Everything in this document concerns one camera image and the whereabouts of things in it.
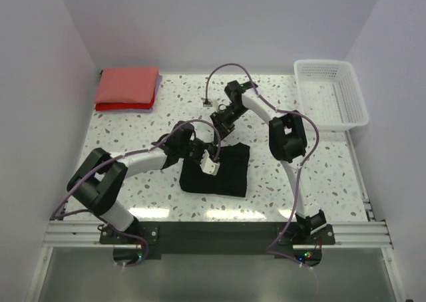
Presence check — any black t shirt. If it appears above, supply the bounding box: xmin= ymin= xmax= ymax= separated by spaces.
xmin=178 ymin=142 xmax=251 ymax=198

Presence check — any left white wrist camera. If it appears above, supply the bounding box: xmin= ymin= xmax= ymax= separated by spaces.
xmin=200 ymin=150 xmax=220 ymax=176

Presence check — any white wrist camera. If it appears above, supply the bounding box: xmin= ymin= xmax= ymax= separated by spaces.
xmin=202 ymin=98 xmax=226 ymax=112
xmin=200 ymin=150 xmax=220 ymax=176

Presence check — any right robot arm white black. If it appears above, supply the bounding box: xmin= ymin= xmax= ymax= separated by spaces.
xmin=210 ymin=80 xmax=327 ymax=236

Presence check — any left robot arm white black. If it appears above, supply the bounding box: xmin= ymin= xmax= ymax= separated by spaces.
xmin=67 ymin=120 xmax=221 ymax=237

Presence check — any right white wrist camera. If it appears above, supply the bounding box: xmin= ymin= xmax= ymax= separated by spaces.
xmin=202 ymin=98 xmax=226 ymax=112

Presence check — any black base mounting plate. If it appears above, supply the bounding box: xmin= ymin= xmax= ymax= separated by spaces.
xmin=98 ymin=222 xmax=335 ymax=265

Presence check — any aluminium rail frame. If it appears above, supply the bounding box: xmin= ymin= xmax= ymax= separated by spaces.
xmin=42 ymin=200 xmax=392 ymax=248

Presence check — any white plastic basket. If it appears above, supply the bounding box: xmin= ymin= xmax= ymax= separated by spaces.
xmin=294 ymin=59 xmax=369 ymax=131

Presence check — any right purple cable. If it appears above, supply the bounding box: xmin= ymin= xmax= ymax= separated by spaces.
xmin=203 ymin=63 xmax=322 ymax=259

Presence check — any red folded t shirt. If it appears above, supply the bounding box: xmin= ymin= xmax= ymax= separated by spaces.
xmin=95 ymin=98 xmax=155 ymax=111

